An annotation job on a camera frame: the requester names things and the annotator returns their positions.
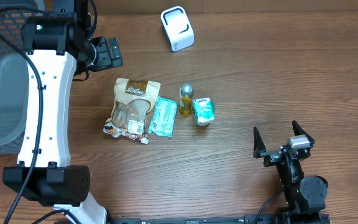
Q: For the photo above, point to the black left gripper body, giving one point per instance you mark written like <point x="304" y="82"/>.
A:
<point x="104" y="57"/>

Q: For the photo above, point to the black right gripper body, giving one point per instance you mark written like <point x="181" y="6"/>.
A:
<point x="278" y="154"/>

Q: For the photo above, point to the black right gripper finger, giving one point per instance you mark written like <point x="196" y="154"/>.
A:
<point x="299" y="131"/>
<point x="259" y="146"/>

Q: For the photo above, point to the brown snack wrapper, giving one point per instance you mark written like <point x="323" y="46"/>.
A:
<point x="133" y="100"/>

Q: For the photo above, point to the green lidded jar with tissues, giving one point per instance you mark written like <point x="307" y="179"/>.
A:
<point x="203" y="111"/>

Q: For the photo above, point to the yellow liquid bottle silver cap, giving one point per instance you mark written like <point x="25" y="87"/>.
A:
<point x="186" y="96"/>

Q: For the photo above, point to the teal tissue pack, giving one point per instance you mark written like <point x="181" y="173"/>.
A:
<point x="162" y="123"/>

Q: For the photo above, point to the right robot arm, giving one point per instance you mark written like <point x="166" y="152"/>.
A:
<point x="304" y="195"/>

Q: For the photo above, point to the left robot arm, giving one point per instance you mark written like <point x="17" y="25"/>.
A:
<point x="58" y="45"/>

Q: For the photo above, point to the white barcode scanner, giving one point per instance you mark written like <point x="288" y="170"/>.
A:
<point x="177" y="28"/>

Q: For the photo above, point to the dark grey plastic basket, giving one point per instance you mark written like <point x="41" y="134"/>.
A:
<point x="13" y="88"/>

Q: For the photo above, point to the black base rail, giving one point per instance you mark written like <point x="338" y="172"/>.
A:
<point x="247" y="219"/>

